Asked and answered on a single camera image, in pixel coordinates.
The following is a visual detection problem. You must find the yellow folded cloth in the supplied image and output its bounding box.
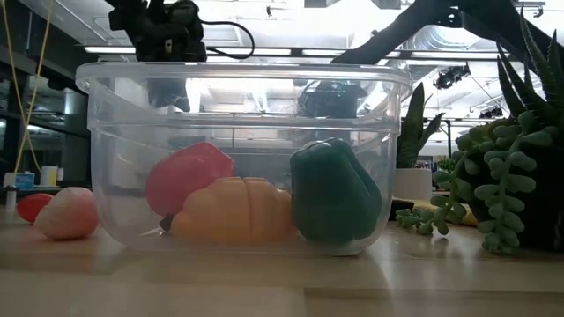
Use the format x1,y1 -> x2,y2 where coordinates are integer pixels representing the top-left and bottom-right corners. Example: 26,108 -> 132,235
409,198 -> 480,228

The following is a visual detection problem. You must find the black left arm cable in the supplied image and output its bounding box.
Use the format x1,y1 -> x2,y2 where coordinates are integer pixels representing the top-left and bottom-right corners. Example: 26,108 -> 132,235
200,19 -> 256,61

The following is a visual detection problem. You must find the orange pumpkin toy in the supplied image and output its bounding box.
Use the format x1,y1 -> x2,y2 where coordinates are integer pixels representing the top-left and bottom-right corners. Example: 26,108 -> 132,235
170,175 -> 297,246

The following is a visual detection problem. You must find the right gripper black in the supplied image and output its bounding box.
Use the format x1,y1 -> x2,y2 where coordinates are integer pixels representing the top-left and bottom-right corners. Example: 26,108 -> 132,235
297,80 -> 369,120

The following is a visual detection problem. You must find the black ceiling spotlight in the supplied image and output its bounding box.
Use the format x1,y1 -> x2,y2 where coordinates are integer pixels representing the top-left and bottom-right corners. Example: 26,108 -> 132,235
434,63 -> 471,91

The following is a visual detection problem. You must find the blue box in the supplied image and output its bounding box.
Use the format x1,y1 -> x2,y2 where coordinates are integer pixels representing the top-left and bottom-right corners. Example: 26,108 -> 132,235
15,172 -> 35,191

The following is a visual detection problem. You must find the clear plastic container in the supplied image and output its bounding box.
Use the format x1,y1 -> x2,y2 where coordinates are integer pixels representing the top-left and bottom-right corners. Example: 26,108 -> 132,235
75,61 -> 414,257

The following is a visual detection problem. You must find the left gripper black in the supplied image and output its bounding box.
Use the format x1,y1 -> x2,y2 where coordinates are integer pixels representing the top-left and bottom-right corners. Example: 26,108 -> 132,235
108,0 -> 208,114

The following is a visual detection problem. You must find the red bell pepper toy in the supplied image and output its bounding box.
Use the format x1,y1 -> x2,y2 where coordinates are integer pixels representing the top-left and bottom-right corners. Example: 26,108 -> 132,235
145,141 -> 235,232

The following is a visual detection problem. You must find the yellow cable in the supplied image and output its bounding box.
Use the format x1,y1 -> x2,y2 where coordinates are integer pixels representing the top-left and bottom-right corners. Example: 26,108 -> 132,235
1,0 -> 53,173

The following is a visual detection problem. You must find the white bottle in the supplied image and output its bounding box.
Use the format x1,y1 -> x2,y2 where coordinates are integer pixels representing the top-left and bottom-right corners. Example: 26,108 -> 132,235
4,185 -> 18,211

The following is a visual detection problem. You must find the pink toy peach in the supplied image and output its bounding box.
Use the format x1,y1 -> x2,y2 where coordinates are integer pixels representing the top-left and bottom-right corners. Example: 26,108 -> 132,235
33,187 -> 100,241

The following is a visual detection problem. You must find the white cup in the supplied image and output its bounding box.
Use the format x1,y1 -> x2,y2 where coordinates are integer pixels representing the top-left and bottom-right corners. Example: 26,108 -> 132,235
40,166 -> 59,187

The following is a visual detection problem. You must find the green bell pepper toy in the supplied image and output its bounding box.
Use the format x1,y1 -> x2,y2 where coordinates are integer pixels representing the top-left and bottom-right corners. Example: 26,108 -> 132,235
289,136 -> 383,244

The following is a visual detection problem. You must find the potted green succulent plant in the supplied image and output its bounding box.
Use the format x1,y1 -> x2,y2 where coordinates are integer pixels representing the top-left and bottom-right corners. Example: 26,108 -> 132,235
394,6 -> 564,256

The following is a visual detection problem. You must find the red cherry tomato toy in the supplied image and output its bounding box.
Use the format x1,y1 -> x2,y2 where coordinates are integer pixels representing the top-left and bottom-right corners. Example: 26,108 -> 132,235
16,193 -> 54,225

